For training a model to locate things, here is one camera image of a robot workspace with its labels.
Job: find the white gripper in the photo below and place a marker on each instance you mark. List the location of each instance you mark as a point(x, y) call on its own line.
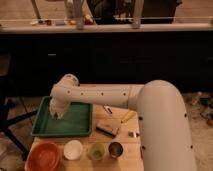
point(58, 110)

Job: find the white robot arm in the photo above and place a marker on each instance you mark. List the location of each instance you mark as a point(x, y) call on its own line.
point(166, 143)

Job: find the green plastic tray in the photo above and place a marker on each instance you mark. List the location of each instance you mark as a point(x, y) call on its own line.
point(76, 122)

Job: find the yellow pepper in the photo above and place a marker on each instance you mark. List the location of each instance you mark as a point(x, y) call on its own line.
point(128, 116)

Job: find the white small bowl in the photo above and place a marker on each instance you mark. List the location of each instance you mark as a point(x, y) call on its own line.
point(73, 150)

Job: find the black marker pen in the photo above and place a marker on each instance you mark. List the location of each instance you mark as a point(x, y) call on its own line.
point(107, 109)

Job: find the black cabinet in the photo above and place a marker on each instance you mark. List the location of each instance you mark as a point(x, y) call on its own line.
point(38, 60)

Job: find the orange bowl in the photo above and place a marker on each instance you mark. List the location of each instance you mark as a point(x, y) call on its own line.
point(44, 156)

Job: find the dark wooden block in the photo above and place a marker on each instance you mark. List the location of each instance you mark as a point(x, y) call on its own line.
point(107, 129)

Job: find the green cup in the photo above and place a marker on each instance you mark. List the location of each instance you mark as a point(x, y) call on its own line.
point(96, 151)

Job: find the metal cup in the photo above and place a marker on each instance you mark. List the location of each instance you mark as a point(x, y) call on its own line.
point(115, 149)

